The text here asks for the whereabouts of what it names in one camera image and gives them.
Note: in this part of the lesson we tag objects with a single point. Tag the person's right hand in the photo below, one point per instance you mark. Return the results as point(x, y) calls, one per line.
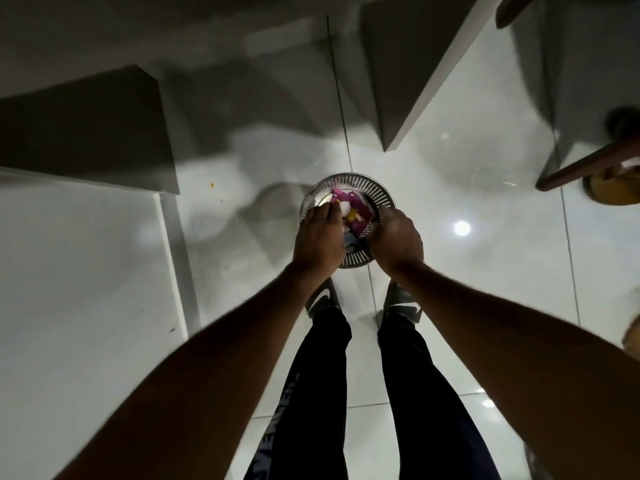
point(397, 242)

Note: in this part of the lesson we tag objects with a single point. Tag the person's left hand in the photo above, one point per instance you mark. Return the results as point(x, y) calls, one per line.
point(315, 244)

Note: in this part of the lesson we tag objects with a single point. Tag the person's left fingers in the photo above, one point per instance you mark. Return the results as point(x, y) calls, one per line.
point(327, 210)

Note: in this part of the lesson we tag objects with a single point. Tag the person's right fingers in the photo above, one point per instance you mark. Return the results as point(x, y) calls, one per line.
point(384, 217)

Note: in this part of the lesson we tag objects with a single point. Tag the perforated metal waste basket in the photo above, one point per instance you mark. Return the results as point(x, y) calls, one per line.
point(357, 183)

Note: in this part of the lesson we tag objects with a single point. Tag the person's left forearm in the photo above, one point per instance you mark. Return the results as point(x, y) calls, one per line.
point(210, 374)

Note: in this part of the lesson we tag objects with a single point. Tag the person's right forearm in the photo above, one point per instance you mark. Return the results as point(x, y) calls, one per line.
point(515, 354)

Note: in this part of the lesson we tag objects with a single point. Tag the white crumpled paper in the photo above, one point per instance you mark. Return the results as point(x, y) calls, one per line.
point(346, 208)

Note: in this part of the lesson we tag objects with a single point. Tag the pink and yellow wrapper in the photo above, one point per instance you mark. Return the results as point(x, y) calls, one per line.
point(356, 212)

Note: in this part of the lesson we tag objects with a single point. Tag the dark crumpled wrapper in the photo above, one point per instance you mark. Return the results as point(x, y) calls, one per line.
point(351, 242)

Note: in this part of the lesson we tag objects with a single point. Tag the grey left sneaker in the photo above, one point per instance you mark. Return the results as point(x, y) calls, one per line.
point(322, 294)

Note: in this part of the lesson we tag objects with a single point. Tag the grey sneaker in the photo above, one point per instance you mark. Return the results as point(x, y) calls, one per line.
point(400, 300)
point(322, 294)

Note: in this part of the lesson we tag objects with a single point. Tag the grey right sneaker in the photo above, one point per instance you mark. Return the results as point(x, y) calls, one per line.
point(400, 300)

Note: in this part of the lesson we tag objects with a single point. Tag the black track trousers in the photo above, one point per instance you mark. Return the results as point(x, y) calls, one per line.
point(320, 394)

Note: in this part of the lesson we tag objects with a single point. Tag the yellow round object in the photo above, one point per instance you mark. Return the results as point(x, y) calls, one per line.
point(617, 187)

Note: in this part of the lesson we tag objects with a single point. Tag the brown wooden furniture leg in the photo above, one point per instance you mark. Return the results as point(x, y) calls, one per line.
point(512, 8)

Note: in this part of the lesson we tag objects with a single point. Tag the brown wooden furniture rail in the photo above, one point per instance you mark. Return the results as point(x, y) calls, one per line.
point(590, 164)

